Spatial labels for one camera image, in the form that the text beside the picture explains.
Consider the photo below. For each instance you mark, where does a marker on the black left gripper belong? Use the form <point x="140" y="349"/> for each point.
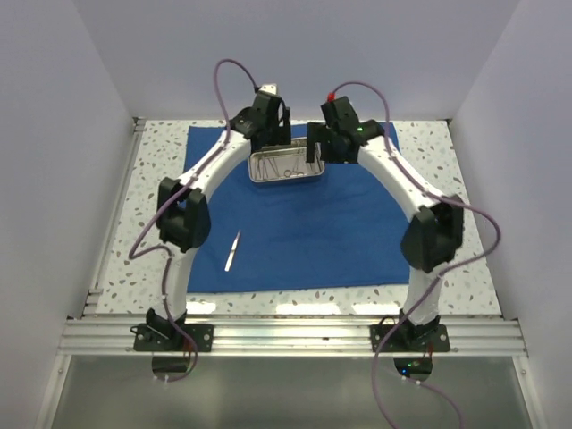
<point x="281" y="135"/>

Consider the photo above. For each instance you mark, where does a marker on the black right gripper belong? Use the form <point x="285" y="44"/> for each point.
<point x="318" y="131"/>

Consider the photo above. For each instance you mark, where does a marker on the stainless steel tray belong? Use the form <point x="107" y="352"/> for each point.
<point x="284" y="158"/>

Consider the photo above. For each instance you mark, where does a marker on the blue surgical cloth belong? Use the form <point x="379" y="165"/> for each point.
<point x="341" y="230"/>

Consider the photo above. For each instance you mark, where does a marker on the wide steel tweezers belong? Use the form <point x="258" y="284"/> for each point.
<point x="232" y="252"/>

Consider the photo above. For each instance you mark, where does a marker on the steel hemostat clamp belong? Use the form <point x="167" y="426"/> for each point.
<point x="296" y="169"/>

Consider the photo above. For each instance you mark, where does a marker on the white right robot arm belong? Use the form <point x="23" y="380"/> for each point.
<point x="435" y="221"/>

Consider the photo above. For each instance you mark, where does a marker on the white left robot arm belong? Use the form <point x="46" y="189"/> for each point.
<point x="184" y="220"/>

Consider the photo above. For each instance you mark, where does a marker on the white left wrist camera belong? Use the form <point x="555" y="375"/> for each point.
<point x="271" y="89"/>

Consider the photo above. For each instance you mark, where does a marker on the aluminium left side rail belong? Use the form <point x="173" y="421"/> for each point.
<point x="95" y="288"/>

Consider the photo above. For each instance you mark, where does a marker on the aluminium rail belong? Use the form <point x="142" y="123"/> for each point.
<point x="95" y="288"/>
<point x="293" y="337"/>

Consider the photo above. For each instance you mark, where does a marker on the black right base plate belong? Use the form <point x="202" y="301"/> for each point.
<point x="431" y="337"/>

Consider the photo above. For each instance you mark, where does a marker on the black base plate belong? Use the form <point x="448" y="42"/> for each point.
<point x="161" y="336"/>
<point x="431" y="337"/>

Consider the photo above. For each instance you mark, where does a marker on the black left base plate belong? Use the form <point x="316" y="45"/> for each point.
<point x="161" y="336"/>

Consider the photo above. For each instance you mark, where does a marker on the aluminium front rail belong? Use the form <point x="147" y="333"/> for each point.
<point x="293" y="337"/>

